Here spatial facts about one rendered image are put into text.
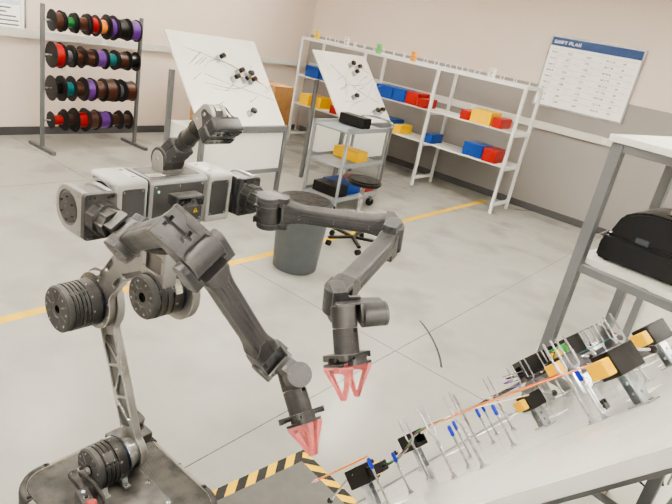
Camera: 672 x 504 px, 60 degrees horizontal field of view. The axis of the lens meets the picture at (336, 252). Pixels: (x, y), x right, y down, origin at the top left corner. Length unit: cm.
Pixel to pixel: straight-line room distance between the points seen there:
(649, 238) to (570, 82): 698
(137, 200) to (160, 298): 34
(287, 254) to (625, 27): 569
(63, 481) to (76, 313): 67
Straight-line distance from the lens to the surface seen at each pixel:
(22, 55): 831
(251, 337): 129
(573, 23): 902
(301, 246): 479
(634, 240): 202
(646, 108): 867
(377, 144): 829
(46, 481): 257
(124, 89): 809
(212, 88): 617
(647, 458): 67
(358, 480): 133
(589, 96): 881
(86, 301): 226
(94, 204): 154
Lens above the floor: 200
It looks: 21 degrees down
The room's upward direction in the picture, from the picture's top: 11 degrees clockwise
